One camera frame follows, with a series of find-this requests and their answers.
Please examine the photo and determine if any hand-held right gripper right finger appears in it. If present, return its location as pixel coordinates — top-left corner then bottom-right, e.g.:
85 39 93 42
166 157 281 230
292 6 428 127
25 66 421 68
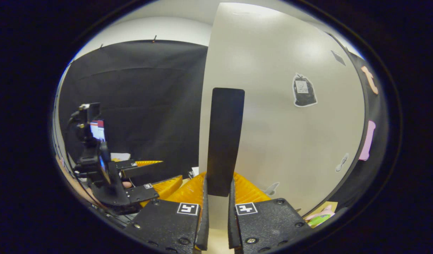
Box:
228 172 312 253

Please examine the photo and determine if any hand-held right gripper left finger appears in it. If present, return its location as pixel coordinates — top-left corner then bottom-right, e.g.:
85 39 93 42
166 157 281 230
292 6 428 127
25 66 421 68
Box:
125 172 210 253

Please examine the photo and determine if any black door handle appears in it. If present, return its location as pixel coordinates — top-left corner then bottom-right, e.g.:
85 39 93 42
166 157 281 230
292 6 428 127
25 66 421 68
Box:
206 87 245 197

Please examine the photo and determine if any grey cabinet door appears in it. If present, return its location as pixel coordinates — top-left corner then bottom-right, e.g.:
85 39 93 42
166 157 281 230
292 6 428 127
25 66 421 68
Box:
199 3 366 230

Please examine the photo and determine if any grey cabinet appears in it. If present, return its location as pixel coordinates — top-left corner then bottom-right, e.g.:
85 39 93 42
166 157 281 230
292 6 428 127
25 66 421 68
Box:
324 31 371 216

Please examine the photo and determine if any black backdrop cloth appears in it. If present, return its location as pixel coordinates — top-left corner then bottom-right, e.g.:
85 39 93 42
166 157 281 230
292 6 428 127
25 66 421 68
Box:
57 40 390 212

